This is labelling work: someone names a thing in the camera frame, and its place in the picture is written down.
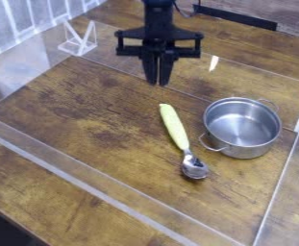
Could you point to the black strip on table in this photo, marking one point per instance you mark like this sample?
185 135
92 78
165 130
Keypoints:
237 17

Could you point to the green handled metal spoon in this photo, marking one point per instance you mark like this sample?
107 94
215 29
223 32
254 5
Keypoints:
194 168

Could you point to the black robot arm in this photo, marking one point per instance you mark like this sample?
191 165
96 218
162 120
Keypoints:
159 3

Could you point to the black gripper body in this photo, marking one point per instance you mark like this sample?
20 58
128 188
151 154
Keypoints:
159 35

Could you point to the small steel pot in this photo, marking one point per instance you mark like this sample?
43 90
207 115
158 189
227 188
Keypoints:
242 127

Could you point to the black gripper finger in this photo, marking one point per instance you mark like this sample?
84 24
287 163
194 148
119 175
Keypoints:
166 65
150 66

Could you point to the clear acrylic triangle bracket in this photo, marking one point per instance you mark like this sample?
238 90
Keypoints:
76 45

